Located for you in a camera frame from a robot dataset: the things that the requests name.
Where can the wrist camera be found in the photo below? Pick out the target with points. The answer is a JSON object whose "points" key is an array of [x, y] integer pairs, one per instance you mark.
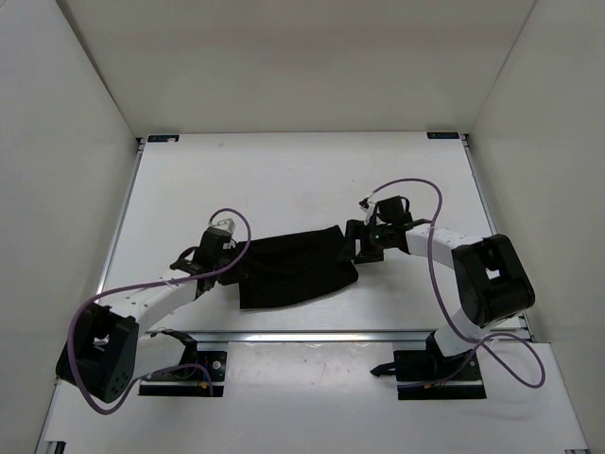
{"points": [[225, 227], [369, 208]]}

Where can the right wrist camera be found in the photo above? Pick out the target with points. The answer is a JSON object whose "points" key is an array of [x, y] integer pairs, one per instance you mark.
{"points": [[369, 208]]}

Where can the right blue corner label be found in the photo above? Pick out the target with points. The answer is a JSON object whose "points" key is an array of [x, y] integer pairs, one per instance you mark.
{"points": [[442, 135]]}

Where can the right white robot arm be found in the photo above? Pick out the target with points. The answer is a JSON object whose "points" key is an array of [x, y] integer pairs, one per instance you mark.
{"points": [[492, 283]]}

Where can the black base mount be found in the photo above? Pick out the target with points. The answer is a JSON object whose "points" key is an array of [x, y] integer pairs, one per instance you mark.
{"points": [[191, 381], [422, 376]]}

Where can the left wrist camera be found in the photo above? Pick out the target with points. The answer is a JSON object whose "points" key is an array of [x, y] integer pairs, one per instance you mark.
{"points": [[225, 227]]}

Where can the blue corner label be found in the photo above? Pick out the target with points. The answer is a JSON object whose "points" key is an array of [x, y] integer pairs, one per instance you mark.
{"points": [[163, 138], [442, 135]]}

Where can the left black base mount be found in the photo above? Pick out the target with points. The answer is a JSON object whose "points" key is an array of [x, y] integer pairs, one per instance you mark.
{"points": [[191, 381]]}

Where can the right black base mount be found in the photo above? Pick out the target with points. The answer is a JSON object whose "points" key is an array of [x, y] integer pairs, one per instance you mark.
{"points": [[422, 376]]}

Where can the left blue corner label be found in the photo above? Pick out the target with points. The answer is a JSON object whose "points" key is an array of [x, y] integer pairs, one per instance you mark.
{"points": [[163, 138]]}

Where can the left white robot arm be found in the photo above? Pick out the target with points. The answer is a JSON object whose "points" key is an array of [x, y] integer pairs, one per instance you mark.
{"points": [[111, 342]]}

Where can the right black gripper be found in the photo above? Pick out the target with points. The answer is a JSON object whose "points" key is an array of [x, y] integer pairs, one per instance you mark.
{"points": [[356, 230]]}

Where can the black skirt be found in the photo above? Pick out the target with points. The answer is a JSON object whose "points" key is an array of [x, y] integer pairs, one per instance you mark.
{"points": [[282, 271]]}

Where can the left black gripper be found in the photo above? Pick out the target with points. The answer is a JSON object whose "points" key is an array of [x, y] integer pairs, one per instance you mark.
{"points": [[230, 278]]}

